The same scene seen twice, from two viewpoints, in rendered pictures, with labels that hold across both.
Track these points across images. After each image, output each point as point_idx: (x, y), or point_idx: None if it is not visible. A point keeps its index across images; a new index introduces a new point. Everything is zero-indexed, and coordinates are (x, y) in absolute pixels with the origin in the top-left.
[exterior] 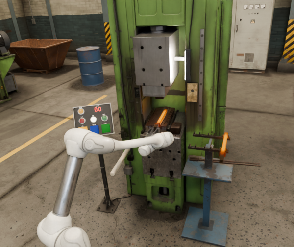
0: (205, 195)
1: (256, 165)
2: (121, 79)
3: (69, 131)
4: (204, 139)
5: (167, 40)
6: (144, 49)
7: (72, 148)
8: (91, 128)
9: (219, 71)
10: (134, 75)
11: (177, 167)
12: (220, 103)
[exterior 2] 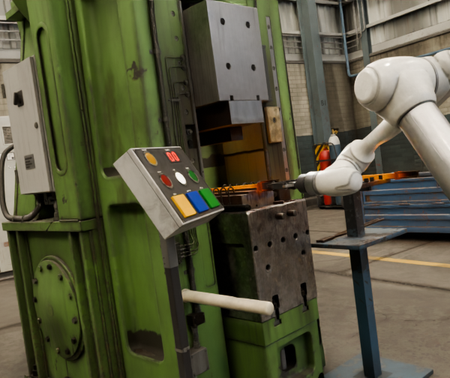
0: (367, 299)
1: (380, 219)
2: (165, 103)
3: (385, 59)
4: None
5: (256, 13)
6: (226, 25)
7: (427, 82)
8: (192, 196)
9: None
10: (183, 97)
11: (309, 270)
12: None
